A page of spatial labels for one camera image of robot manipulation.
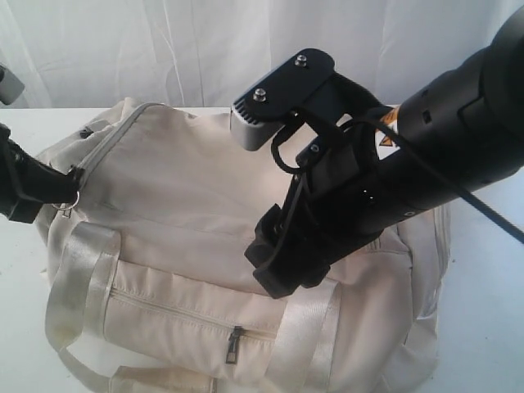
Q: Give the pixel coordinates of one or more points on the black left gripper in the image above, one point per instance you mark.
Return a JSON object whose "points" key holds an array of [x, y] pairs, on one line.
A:
{"points": [[41, 183]]}

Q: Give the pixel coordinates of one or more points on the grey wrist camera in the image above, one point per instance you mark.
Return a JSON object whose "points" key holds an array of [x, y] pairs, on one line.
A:
{"points": [[249, 133], [11, 87]]}

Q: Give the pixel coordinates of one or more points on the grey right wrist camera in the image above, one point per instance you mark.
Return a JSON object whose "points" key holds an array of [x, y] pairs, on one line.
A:
{"points": [[249, 133]]}

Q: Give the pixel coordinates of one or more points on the cream fabric duffel bag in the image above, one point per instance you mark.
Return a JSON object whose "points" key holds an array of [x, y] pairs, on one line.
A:
{"points": [[151, 291]]}

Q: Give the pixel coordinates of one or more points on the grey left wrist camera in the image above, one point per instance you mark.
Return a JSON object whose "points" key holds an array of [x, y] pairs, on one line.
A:
{"points": [[11, 87]]}

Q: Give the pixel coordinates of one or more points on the white backdrop curtain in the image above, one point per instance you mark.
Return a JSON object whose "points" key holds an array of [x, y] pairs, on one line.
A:
{"points": [[206, 53]]}

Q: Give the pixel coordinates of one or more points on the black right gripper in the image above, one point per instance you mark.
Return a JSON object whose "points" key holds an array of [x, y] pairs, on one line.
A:
{"points": [[328, 211]]}

